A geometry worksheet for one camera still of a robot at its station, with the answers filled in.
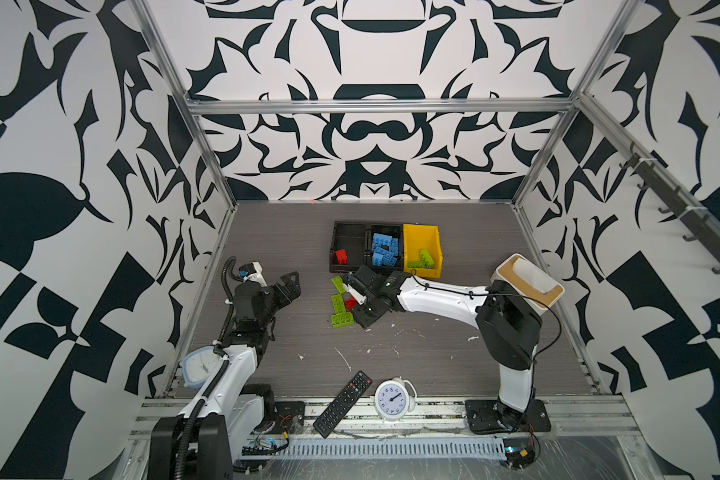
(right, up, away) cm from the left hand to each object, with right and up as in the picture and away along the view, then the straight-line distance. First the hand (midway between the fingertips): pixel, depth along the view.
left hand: (285, 275), depth 85 cm
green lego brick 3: (+41, +1, +17) cm, 44 cm away
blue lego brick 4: (+26, +3, +12) cm, 29 cm away
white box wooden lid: (+73, -3, +9) cm, 74 cm away
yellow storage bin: (+41, +10, +21) cm, 48 cm away
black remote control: (+16, -31, -10) cm, 36 cm away
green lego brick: (+15, -10, +7) cm, 19 cm away
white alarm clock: (+29, -29, -10) cm, 42 cm away
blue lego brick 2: (+33, +7, +21) cm, 40 cm away
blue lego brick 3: (+30, +4, +15) cm, 34 cm away
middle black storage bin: (+33, +12, +22) cm, 42 cm away
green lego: (+43, +3, +17) cm, 46 cm away
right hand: (+21, -12, +3) cm, 24 cm away
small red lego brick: (+15, +3, +17) cm, 23 cm away
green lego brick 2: (+16, -14, +5) cm, 21 cm away
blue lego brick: (+28, +8, +20) cm, 35 cm away
